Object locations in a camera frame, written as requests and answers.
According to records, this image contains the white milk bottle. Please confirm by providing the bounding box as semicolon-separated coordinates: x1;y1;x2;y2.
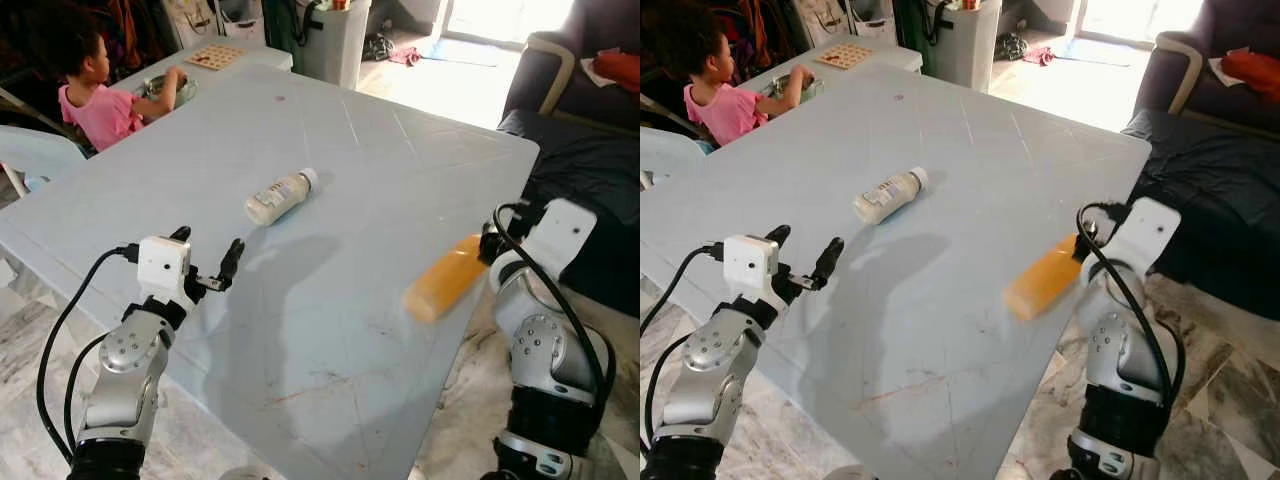
245;167;320;227
853;167;929;226

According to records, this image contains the pale blue plastic table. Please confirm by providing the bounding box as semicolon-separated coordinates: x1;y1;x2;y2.
640;64;1153;480
0;64;542;480

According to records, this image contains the child in pink shirt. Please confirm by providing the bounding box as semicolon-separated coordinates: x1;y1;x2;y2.
655;3;816;149
38;3;189;153

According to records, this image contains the metal bowl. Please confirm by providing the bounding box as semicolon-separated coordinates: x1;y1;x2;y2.
765;76;826;105
140;76;199;107

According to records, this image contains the pale blue plastic chair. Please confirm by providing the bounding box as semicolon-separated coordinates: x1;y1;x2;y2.
0;125;88;198
640;125;716;191

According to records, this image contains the tan game board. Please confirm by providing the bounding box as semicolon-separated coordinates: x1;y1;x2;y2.
184;43;247;72
815;43;877;71

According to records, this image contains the small white table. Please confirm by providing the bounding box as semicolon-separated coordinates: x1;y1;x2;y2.
108;40;294;101
745;40;923;101

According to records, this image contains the red cloth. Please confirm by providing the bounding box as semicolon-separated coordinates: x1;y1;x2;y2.
1220;48;1280;101
592;47;641;93

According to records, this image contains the dark green bag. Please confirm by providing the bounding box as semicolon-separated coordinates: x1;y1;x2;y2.
262;0;306;51
893;0;936;49

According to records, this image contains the dark armchair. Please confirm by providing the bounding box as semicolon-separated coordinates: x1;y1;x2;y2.
500;0;641;131
1133;0;1280;131

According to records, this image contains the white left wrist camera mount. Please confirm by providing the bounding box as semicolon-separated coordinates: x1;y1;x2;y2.
136;236;194;307
722;235;781;307

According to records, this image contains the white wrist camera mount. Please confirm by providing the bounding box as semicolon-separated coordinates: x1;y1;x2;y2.
722;235;781;307
520;197;599;284
1100;197;1182;286
136;236;194;307

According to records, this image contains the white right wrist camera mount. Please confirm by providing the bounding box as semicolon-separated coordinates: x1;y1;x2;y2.
1100;197;1182;286
520;197;599;284

